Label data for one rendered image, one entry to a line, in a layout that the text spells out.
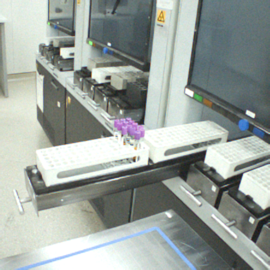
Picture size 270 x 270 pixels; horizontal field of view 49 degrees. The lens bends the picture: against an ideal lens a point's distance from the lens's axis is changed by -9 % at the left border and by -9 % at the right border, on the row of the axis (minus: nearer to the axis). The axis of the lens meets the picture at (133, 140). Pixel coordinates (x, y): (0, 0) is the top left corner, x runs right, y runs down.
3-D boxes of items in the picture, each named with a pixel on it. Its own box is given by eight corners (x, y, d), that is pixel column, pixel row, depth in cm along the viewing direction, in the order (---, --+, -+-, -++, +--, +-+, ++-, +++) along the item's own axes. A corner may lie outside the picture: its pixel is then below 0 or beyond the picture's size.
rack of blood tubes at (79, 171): (131, 151, 98) (132, 132, 95) (147, 167, 90) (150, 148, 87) (37, 169, 84) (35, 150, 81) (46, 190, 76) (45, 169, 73)
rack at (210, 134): (207, 135, 113) (210, 120, 110) (225, 148, 105) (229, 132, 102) (136, 150, 99) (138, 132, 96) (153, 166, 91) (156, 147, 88)
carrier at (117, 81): (126, 91, 141) (126, 79, 138) (122, 92, 140) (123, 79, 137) (114, 84, 149) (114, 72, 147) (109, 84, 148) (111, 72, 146)
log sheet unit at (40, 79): (36, 104, 267) (35, 65, 250) (44, 116, 246) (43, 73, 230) (34, 105, 266) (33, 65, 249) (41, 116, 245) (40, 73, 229)
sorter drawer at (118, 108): (219, 100, 171) (222, 85, 166) (237, 109, 160) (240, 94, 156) (98, 115, 136) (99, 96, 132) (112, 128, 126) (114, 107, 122)
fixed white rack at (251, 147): (261, 147, 108) (266, 132, 105) (282, 161, 100) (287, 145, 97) (202, 165, 94) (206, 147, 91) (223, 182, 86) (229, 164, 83)
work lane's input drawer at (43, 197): (207, 147, 119) (211, 126, 115) (231, 165, 108) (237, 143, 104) (11, 191, 84) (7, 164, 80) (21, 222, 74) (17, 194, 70)
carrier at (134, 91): (143, 103, 129) (145, 90, 127) (139, 104, 128) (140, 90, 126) (129, 94, 138) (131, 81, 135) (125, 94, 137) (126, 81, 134)
